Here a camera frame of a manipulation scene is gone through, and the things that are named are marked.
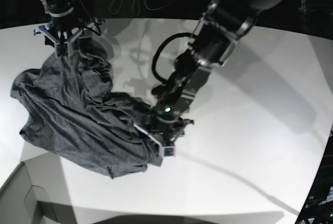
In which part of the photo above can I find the dark grey t-shirt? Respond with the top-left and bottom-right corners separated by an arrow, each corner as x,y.
10,41 -> 163,178

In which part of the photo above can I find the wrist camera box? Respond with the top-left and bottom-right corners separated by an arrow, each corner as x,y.
54,42 -> 73,57
159,146 -> 176,158

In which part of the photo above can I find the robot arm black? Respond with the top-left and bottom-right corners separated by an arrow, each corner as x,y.
135,0 -> 283,157
40,0 -> 101,47

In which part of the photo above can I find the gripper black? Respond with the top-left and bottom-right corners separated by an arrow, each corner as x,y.
33,15 -> 104,46
134,112 -> 194,151

